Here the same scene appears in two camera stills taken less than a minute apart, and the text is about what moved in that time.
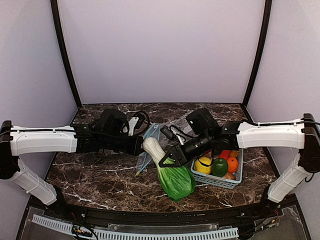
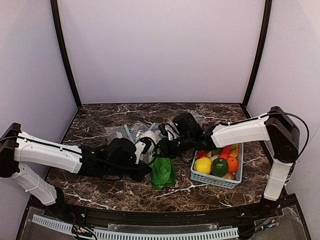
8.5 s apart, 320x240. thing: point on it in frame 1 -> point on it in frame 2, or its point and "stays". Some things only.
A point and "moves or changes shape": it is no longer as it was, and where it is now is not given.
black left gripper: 138,146 -> 141,173
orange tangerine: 232,164 stays
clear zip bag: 144,160 moves or changes shape
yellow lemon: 198,167 stays
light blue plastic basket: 220,181 stays
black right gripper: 181,153 -> 165,149
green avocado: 219,167 stays
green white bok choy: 178,182 moves or changes shape
